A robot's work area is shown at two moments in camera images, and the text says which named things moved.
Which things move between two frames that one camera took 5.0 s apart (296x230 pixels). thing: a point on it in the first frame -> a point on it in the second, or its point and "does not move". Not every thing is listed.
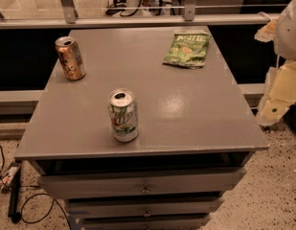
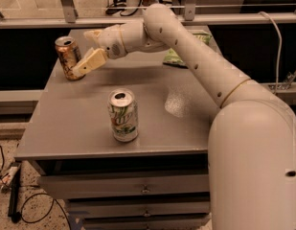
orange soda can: [71, 58] does not move
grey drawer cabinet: [195, 135] does not move
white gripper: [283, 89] -> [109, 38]
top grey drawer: [55, 186] does not move
